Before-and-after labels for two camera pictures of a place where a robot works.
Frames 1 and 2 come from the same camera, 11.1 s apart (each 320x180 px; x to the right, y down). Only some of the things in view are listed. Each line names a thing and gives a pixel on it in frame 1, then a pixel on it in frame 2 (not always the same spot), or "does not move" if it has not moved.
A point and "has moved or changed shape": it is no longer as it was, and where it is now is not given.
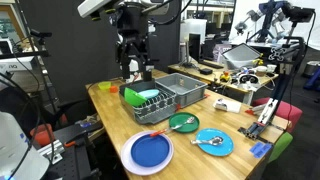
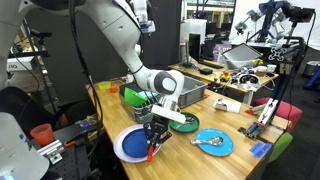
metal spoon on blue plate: [215, 141] does not move
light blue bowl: [149, 93] does not move
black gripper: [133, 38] → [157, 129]
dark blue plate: [151, 151] → [136, 143]
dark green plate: [180, 118] does not move
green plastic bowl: [133, 99] does not move
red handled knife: [161, 131] has moved or changed shape
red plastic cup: [41, 136] does not move
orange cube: [113, 89] does not move
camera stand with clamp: [291, 51] does not move
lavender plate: [147, 153] → [122, 154]
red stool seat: [284, 111] does not move
